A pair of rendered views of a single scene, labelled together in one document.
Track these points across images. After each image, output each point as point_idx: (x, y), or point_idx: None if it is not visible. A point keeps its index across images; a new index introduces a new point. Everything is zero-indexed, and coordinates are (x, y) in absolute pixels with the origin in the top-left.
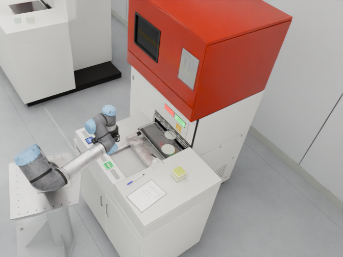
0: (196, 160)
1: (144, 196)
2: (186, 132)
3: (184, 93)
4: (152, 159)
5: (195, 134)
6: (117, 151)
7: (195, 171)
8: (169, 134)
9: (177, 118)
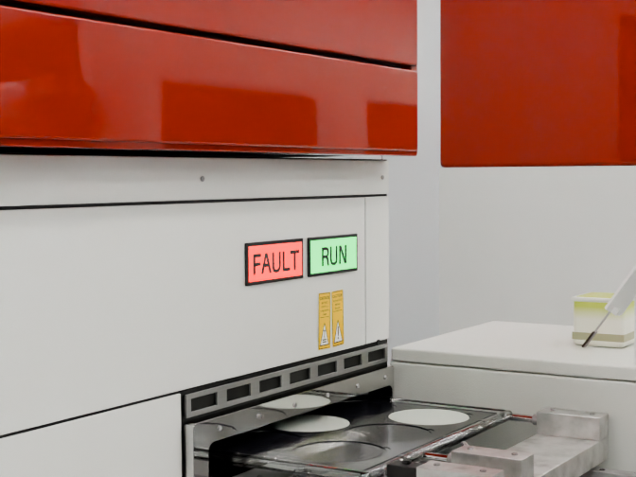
0: (458, 339)
1: None
2: (363, 291)
3: (379, 14)
4: (544, 444)
5: None
6: None
7: (520, 336)
8: (309, 425)
9: (321, 257)
